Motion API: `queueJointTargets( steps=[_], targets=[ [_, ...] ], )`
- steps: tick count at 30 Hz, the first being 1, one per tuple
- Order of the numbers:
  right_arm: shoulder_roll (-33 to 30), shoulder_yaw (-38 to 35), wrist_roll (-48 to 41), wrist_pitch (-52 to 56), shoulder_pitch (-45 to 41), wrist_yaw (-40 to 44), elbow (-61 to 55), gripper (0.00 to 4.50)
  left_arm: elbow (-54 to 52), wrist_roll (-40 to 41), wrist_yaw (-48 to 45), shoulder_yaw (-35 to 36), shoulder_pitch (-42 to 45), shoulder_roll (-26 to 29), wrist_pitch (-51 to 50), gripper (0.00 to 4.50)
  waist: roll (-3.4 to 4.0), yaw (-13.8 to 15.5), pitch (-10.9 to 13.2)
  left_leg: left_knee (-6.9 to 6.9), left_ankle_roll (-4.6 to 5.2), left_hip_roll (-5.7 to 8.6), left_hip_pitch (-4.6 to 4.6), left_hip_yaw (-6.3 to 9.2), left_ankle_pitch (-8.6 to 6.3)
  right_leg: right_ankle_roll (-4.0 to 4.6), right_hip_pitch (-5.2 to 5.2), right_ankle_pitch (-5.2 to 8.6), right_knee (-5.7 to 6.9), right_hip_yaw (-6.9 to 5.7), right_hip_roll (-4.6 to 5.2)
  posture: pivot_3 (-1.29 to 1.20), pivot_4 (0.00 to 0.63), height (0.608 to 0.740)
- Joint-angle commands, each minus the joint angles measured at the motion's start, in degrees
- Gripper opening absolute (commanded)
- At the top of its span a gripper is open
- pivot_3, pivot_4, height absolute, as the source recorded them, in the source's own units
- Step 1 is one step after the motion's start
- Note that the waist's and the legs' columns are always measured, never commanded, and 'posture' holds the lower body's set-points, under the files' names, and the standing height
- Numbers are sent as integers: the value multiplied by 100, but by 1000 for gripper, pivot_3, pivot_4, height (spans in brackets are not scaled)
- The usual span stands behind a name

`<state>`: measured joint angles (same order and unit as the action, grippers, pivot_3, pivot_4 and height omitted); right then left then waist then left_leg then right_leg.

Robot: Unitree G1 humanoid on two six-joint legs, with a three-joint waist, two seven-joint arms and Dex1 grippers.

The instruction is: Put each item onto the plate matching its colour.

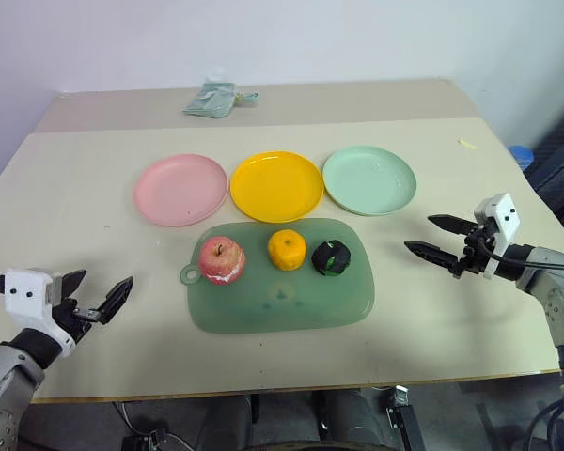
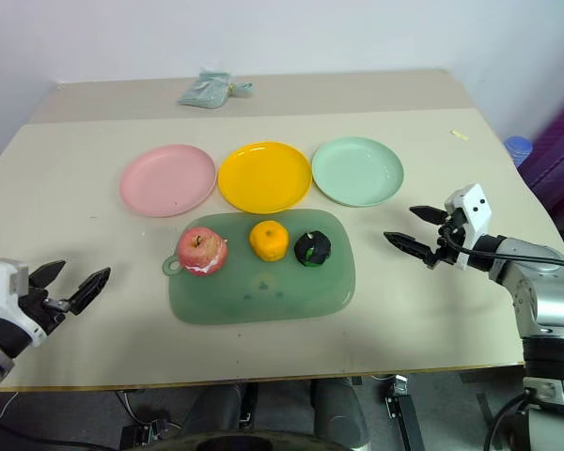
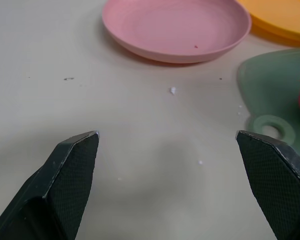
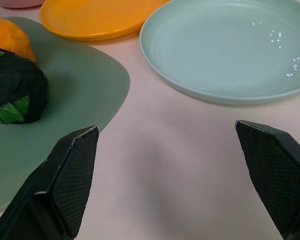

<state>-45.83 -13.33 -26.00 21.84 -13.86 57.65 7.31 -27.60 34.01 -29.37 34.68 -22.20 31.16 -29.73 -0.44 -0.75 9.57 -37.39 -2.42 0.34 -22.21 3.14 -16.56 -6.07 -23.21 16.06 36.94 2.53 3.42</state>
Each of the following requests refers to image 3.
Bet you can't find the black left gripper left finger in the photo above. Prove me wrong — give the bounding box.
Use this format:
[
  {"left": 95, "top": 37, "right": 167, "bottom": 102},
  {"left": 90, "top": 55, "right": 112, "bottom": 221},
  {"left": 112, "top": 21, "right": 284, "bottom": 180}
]
[{"left": 0, "top": 130, "right": 101, "bottom": 240}]

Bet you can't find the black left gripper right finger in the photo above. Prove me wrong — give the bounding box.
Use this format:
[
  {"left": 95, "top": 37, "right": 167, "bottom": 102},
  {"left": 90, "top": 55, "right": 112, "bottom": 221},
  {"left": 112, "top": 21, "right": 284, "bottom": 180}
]
[{"left": 235, "top": 129, "right": 300, "bottom": 240}]

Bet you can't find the yellow plate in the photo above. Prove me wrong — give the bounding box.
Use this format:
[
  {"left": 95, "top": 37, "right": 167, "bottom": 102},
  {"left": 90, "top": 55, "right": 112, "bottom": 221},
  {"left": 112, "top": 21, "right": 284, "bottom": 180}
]
[{"left": 234, "top": 0, "right": 300, "bottom": 48}]

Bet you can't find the pink plate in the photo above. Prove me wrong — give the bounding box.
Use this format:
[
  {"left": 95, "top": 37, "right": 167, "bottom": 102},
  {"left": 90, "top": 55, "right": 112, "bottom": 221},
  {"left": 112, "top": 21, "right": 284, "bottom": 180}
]
[{"left": 101, "top": 0, "right": 253, "bottom": 64}]

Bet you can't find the green cutting board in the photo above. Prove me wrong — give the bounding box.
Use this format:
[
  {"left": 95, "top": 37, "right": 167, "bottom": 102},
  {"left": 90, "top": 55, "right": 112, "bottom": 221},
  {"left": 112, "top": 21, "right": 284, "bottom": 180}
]
[{"left": 237, "top": 48, "right": 300, "bottom": 145}]

